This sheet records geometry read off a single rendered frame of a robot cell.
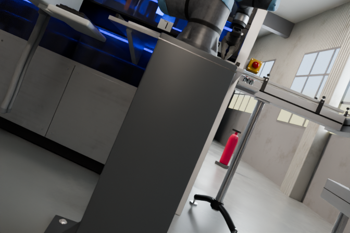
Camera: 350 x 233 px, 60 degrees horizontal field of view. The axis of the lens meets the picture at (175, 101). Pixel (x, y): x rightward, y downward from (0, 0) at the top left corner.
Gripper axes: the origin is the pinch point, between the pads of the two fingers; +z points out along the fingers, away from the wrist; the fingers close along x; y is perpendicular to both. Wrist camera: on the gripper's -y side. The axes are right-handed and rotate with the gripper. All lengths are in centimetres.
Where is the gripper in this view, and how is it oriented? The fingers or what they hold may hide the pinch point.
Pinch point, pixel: (224, 58)
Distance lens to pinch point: 158.3
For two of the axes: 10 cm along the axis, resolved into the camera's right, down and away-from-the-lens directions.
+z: -3.9, 9.2, -0.2
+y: 0.9, 0.6, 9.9
